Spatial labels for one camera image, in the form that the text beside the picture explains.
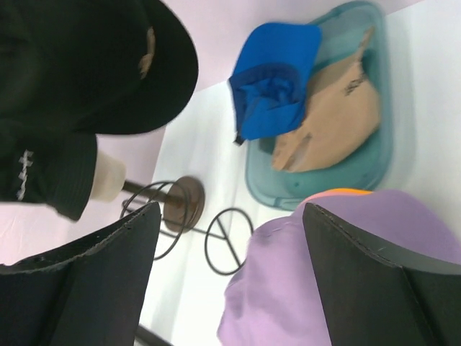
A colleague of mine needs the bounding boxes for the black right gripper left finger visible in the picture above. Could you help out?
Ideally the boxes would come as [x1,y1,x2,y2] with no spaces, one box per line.
[1,203,161,346]

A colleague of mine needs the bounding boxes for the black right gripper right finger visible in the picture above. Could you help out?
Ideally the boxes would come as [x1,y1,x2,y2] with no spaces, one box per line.
[303,203,460,345]

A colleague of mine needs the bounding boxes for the purple bucket hat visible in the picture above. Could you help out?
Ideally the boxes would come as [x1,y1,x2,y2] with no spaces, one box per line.
[217,190,460,345]

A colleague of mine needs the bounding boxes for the yellow bucket hat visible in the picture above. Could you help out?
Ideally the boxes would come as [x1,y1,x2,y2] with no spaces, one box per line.
[331,188,372,195]

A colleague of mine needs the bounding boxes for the beige hat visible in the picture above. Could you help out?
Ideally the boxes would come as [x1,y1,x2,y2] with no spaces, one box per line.
[272,26,381,173]

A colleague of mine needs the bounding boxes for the black bucket hat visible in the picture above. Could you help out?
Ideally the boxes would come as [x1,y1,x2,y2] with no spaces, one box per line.
[1,1,198,221]

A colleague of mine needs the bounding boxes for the blue cap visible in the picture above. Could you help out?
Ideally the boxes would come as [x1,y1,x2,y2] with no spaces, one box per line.
[228,22,322,145]

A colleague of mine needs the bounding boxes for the beige mannequin head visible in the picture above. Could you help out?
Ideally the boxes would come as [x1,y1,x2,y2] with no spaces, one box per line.
[89,151,127,203]

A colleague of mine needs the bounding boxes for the brown round stand base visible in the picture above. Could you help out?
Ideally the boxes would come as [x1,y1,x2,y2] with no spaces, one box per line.
[122,176,205,234]

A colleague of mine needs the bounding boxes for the teal plastic basket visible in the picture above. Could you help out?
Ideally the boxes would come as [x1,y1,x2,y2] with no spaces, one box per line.
[246,1,393,210]

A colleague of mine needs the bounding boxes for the black wire hat stand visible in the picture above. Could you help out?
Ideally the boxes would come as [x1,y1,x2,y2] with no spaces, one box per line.
[120,192,254,277]

